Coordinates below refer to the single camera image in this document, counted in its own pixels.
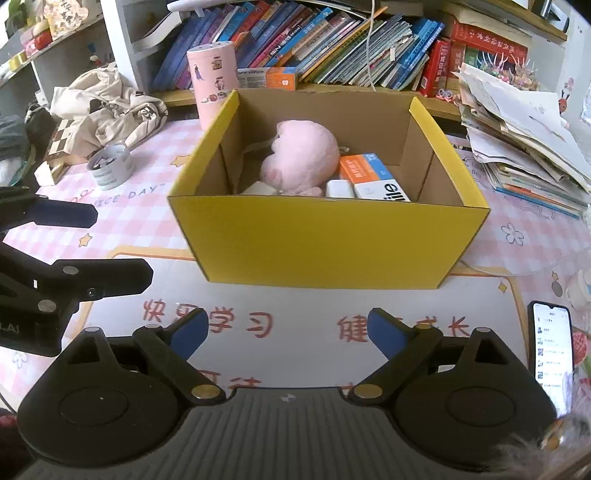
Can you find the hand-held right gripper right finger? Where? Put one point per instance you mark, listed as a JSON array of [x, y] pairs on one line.
[[385, 332]]

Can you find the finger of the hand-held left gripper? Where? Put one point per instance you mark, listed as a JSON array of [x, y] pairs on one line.
[[64, 213], [111, 274]]

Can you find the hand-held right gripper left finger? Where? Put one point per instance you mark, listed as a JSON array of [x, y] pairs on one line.
[[191, 334]]

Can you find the yellow cardboard box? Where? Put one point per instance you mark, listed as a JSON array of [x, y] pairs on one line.
[[323, 240]]

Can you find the pink plush pig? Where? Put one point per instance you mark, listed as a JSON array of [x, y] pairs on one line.
[[300, 152]]

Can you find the pink checkered desktop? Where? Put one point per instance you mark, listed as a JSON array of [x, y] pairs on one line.
[[138, 221]]

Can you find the pale wooden block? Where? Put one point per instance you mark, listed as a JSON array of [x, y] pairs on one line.
[[46, 174]]

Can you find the wooden chessboard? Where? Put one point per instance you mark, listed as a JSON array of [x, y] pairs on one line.
[[62, 138]]

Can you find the white desk mat red characters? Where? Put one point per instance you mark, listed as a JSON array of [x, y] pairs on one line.
[[300, 323]]

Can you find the dark grey cloth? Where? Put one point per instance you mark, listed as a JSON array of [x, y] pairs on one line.
[[14, 134]]

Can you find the person's dark red clothing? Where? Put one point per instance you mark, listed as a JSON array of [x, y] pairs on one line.
[[7, 434]]

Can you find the beige cloth bag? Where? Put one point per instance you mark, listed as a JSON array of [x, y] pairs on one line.
[[115, 115]]

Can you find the small white box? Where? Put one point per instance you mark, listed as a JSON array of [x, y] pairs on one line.
[[339, 188]]

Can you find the orange white carton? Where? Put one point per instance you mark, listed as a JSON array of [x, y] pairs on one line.
[[364, 170], [277, 79]]

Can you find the black smartphone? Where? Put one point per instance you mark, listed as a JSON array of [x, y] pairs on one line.
[[551, 350]]

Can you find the white wooden bookshelf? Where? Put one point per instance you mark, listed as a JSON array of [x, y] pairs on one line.
[[120, 46]]

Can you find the grey furry cloth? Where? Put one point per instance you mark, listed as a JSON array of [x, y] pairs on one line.
[[521, 457]]

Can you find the white pink decorative sign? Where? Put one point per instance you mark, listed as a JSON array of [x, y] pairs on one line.
[[64, 18]]

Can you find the pink cylinder container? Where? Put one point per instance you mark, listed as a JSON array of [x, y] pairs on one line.
[[210, 83]]

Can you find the small white bottle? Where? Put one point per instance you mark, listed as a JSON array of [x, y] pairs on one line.
[[579, 288]]

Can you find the thick white-paged book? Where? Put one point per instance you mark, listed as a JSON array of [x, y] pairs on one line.
[[157, 32]]

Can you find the stack of papers and booklets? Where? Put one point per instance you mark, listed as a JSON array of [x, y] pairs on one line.
[[517, 138]]

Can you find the white desk lamp bar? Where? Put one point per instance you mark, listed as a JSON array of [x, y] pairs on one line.
[[184, 4]]

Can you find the small pink figurine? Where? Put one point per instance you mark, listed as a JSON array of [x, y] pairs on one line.
[[445, 94]]

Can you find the red upright book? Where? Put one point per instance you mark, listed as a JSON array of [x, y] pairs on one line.
[[436, 69]]

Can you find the bunch of pink decorative picks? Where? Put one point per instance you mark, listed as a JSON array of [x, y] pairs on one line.
[[508, 69]]

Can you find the row of colourful books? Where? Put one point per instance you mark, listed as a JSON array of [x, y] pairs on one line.
[[300, 41]]

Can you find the red thick flat book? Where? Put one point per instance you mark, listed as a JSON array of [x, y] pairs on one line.
[[485, 41]]

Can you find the beige flat book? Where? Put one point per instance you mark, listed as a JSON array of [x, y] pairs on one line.
[[498, 18]]

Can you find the red cartoon wall sticker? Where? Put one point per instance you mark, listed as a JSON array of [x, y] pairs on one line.
[[564, 105]]

